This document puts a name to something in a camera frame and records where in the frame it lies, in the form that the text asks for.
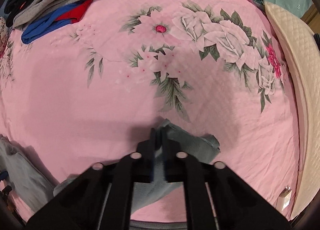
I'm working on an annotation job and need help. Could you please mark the grey-blue pants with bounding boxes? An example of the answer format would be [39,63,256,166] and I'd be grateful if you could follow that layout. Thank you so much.
[1,128,215,229]

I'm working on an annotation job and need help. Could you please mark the white power adapter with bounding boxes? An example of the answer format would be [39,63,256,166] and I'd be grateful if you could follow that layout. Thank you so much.
[276,186,292,212]

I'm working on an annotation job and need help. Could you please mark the pink floral bed sheet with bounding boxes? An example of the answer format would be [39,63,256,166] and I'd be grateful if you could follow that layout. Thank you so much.
[1,0,299,205]

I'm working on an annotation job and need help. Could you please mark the red folded garment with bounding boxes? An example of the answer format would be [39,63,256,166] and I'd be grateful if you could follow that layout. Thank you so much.
[54,0,93,24]

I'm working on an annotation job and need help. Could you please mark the blue folded garment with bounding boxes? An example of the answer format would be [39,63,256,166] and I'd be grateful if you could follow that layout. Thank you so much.
[21,0,110,45]

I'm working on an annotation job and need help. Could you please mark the cream quilted pillow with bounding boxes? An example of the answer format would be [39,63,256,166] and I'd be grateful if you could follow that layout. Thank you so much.
[265,2,320,219]

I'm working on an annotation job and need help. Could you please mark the red floral pillow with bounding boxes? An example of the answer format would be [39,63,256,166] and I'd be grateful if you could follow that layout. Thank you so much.
[0,17,9,58]

